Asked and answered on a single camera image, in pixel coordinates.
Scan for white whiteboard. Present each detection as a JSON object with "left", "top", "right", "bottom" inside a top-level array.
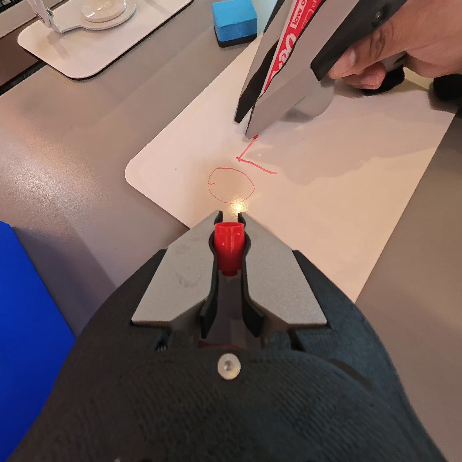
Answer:
[{"left": 124, "top": 34, "right": 456, "bottom": 302}]

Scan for white clipboard stand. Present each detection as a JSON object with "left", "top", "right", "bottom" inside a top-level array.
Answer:
[{"left": 17, "top": 0, "right": 194, "bottom": 80}]

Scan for red whiteboard marker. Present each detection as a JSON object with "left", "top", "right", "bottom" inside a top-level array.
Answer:
[{"left": 253, "top": 0, "right": 324, "bottom": 140}]

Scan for person's right hand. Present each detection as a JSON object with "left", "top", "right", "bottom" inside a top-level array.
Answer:
[{"left": 328, "top": 0, "right": 462, "bottom": 90}]

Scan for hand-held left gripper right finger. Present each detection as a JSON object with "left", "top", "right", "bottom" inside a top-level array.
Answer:
[{"left": 237, "top": 212, "right": 329, "bottom": 337}]

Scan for blue plastic bin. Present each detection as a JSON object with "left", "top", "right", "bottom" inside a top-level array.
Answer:
[{"left": 0, "top": 221, "right": 76, "bottom": 461}]

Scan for red marker cap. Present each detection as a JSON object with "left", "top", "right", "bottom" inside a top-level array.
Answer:
[{"left": 214, "top": 222, "right": 246, "bottom": 276}]

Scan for blue whiteboard eraser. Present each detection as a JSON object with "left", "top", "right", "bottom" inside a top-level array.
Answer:
[{"left": 212, "top": 0, "right": 258, "bottom": 48}]

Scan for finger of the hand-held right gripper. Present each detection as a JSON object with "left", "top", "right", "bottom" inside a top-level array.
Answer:
[
  {"left": 245, "top": 0, "right": 360, "bottom": 140},
  {"left": 234, "top": 0, "right": 297, "bottom": 124}
]

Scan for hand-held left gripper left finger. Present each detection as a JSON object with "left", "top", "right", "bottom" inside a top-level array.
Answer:
[{"left": 131, "top": 210, "right": 223, "bottom": 340}]

